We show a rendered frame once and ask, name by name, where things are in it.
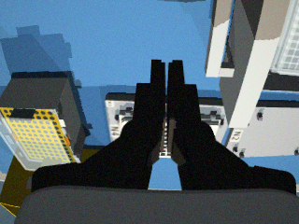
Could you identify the blue bench mat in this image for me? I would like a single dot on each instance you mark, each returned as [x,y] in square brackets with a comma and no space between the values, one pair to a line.
[104,47]

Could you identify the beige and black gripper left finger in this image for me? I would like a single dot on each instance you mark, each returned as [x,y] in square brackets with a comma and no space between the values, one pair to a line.
[125,163]

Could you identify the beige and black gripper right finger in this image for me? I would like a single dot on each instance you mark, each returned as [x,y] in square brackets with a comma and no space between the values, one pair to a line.
[203,162]

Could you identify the yellow open-top bin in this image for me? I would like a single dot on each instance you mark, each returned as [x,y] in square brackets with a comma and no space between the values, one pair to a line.
[18,183]

